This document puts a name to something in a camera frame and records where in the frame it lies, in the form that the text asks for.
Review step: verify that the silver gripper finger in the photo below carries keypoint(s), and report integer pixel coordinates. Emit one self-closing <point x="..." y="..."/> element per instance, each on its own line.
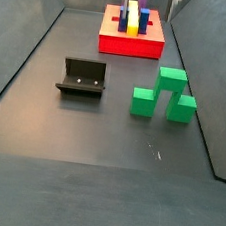
<point x="174" y="3"/>

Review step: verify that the green arch-shaped block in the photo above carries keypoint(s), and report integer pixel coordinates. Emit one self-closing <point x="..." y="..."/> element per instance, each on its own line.
<point x="180" y="108"/>

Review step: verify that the blue block near green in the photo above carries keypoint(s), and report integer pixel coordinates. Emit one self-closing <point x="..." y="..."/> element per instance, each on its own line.
<point x="143" y="21"/>

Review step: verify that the red slotted base board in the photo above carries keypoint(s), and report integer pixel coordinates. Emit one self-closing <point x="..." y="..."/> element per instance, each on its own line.
<point x="111" y="41"/>

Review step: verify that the purple block far side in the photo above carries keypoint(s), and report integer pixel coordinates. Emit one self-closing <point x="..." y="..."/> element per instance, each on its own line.
<point x="142" y="4"/>

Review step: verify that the yellow long bar block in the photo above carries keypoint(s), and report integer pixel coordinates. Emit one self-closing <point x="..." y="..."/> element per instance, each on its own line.
<point x="133" y="16"/>

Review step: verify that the blue block near bracket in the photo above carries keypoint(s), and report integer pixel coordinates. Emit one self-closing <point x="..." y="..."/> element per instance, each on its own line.
<point x="123" y="20"/>

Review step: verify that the black angled bracket holder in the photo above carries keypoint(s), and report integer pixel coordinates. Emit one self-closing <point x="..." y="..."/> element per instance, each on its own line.
<point x="83" y="75"/>

